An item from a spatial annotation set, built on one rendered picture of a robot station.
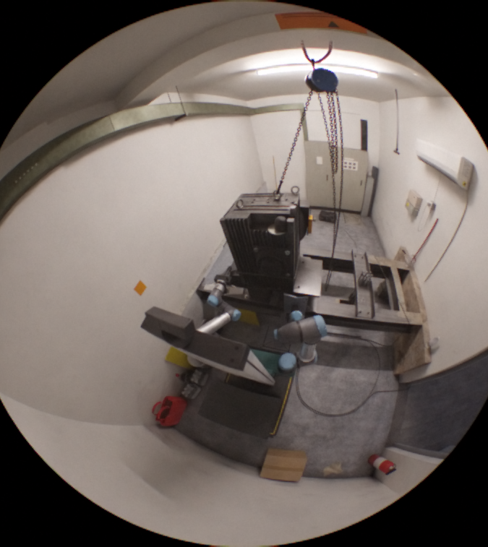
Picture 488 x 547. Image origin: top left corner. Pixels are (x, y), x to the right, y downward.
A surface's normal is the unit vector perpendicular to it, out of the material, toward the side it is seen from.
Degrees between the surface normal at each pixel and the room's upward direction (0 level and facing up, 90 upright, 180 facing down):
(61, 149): 90
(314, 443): 0
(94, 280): 90
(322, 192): 90
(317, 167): 90
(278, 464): 0
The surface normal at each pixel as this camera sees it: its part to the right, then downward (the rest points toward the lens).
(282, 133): -0.33, 0.76
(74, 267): 0.92, 0.13
